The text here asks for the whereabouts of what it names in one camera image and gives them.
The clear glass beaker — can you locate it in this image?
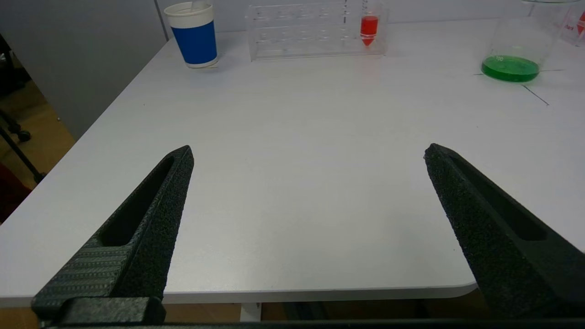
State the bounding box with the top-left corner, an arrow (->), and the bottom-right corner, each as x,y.
481,0 -> 582,83

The white table leg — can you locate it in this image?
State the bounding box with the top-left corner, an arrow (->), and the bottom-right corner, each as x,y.
239,302 -> 262,321

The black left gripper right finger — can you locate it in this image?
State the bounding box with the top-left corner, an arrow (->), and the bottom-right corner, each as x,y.
423,143 -> 585,320

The dark red clothing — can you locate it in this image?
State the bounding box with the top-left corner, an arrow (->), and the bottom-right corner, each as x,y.
0,164 -> 33,224

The clear acrylic test tube rack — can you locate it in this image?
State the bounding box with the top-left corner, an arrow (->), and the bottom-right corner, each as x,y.
246,0 -> 390,62
558,2 -> 585,47

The blue white paper cup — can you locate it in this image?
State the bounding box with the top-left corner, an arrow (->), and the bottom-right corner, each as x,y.
164,1 -> 219,69

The red pigment test tube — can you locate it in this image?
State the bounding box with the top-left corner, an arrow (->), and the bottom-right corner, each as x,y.
359,0 -> 381,47

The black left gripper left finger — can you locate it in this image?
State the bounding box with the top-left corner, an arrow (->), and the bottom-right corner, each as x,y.
31,145 -> 195,320

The black chair frame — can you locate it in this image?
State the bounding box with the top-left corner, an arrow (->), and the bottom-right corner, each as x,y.
0,34 -> 47,184

